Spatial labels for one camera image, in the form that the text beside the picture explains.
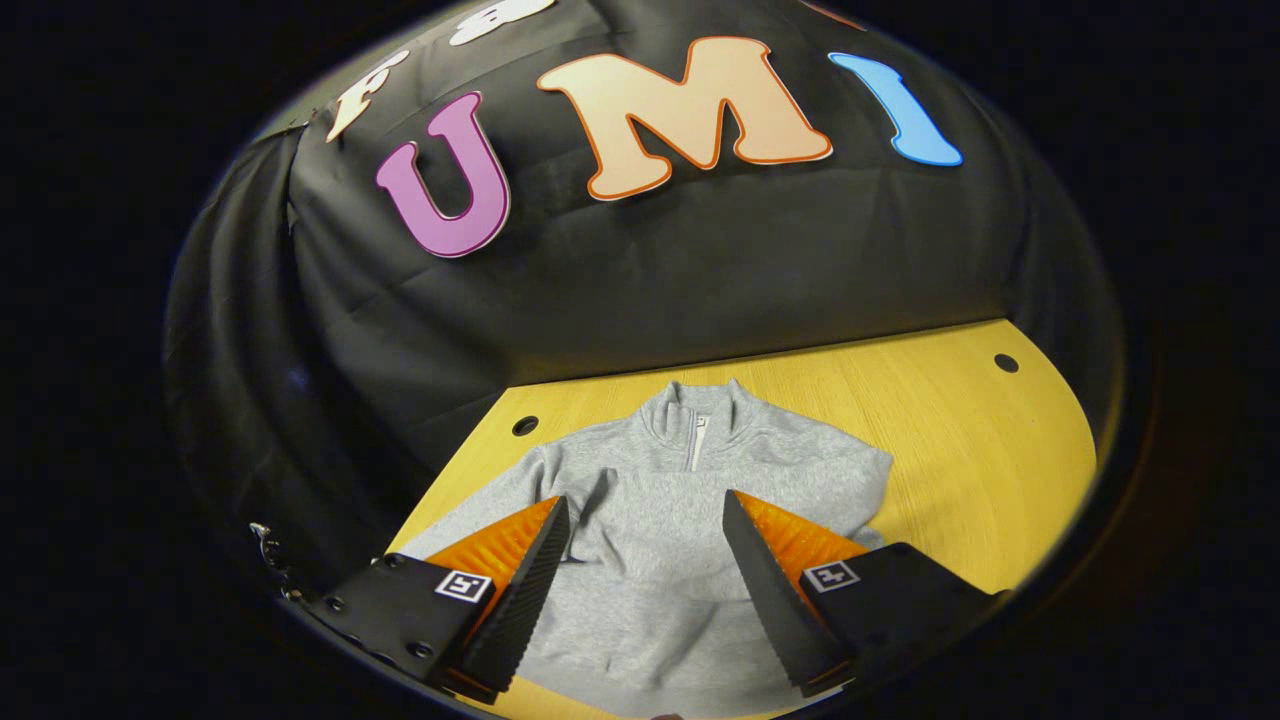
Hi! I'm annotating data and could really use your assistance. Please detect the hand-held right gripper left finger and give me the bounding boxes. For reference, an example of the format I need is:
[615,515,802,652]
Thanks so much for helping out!
[300,495,571,704]

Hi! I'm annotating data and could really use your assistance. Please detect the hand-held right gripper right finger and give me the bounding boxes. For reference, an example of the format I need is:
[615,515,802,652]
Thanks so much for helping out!
[722,489,1011,699]

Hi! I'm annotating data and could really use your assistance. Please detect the grey zip-neck sweatshirt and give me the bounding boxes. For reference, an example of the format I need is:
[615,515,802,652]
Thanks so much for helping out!
[397,378,894,719]

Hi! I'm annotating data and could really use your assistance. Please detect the black backdrop cloth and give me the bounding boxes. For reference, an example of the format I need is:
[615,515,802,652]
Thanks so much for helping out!
[165,0,1126,601]

